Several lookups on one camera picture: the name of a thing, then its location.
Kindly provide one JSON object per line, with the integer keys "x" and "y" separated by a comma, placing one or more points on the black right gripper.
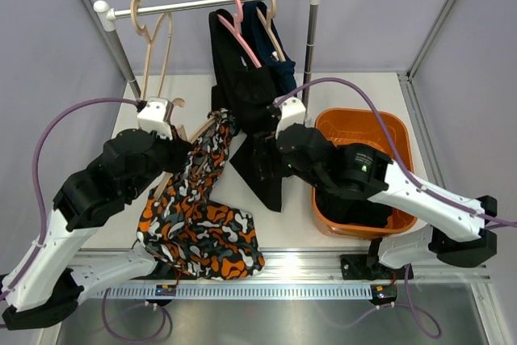
{"x": 283, "y": 170}

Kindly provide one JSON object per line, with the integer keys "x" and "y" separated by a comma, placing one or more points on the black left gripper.
{"x": 178, "y": 149}

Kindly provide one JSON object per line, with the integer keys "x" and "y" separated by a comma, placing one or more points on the beige hanger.
{"x": 182, "y": 134}
{"x": 151, "y": 38}
{"x": 267, "y": 22}

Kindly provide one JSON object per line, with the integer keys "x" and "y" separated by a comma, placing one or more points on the black shorts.
{"x": 246, "y": 91}
{"x": 348, "y": 212}

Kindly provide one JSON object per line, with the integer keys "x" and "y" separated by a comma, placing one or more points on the orange camouflage shorts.
{"x": 187, "y": 230}

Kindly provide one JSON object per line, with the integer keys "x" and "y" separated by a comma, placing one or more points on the navy blue shorts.
{"x": 281, "y": 67}

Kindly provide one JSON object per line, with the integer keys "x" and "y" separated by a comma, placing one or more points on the pink hanger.
{"x": 240, "y": 26}

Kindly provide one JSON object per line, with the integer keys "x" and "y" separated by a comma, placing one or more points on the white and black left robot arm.
{"x": 49, "y": 290}

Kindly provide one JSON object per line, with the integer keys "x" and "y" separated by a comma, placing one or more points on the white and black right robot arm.
{"x": 358, "y": 185}

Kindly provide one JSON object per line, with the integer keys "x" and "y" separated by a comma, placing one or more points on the orange plastic basket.
{"x": 344, "y": 126}

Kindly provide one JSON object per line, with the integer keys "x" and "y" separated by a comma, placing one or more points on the silver clothes rack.
{"x": 108, "y": 16}

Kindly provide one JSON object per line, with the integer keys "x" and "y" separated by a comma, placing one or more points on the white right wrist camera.
{"x": 285, "y": 111}

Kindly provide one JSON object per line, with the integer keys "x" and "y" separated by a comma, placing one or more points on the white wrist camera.
{"x": 154, "y": 117}
{"x": 285, "y": 111}

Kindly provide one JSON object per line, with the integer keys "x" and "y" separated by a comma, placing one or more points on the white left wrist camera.
{"x": 154, "y": 117}

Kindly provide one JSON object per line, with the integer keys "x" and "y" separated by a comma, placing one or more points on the aluminium mounting rail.
{"x": 305, "y": 267}

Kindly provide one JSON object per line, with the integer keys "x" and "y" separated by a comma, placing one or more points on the white slotted cable duct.
{"x": 232, "y": 292}

